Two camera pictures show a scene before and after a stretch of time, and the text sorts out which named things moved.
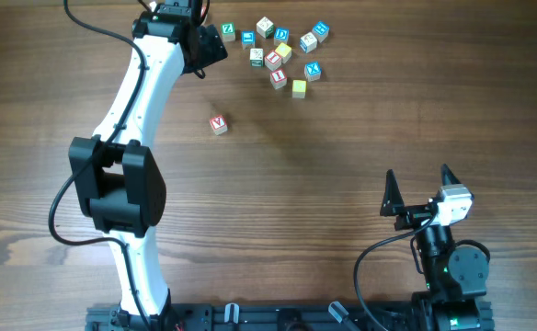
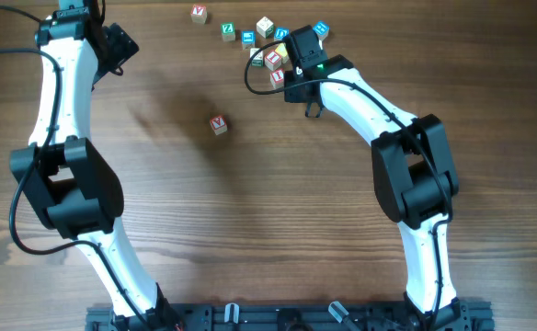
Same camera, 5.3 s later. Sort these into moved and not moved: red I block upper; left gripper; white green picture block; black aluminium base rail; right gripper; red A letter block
Moved: left gripper; right gripper
Not moved: black aluminium base rail; red A letter block; white green picture block; red I block upper
